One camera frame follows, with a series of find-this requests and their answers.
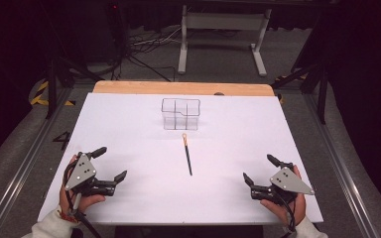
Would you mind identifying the black tripod stand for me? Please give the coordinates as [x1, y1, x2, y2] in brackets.
[270, 62, 330, 126]
[44, 54, 106, 121]

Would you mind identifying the white board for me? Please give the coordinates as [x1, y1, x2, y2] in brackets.
[37, 92, 324, 226]

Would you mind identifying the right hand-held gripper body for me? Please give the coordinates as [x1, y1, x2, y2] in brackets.
[249, 161, 316, 205]

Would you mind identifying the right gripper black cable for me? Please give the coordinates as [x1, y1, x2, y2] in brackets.
[276, 191, 298, 234]

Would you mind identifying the black power strip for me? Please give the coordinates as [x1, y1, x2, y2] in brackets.
[107, 1, 129, 60]

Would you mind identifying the aluminium rail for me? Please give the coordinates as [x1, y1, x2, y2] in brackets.
[302, 93, 381, 238]
[0, 87, 77, 238]

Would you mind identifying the bundle of floor cables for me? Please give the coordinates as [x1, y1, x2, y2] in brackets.
[125, 25, 184, 83]

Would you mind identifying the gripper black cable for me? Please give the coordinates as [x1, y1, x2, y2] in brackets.
[276, 191, 298, 234]
[63, 161, 102, 238]

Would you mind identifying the black pencil with orange end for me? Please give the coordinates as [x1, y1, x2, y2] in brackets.
[182, 132, 193, 177]

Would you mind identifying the person's left hand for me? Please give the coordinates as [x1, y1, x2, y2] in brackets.
[59, 154, 107, 215]

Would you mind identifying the white metal stand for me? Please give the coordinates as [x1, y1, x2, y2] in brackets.
[177, 4, 273, 77]

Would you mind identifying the person's right hand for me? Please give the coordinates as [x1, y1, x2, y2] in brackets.
[260, 165, 308, 226]

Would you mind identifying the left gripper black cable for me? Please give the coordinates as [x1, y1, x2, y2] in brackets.
[63, 161, 102, 238]

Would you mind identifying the red wrist band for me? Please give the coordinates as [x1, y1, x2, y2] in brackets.
[57, 206, 79, 224]

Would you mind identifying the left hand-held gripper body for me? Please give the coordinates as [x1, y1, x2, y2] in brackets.
[63, 152, 117, 197]

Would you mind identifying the clear plastic organizer box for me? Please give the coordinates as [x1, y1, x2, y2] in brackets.
[161, 97, 201, 131]

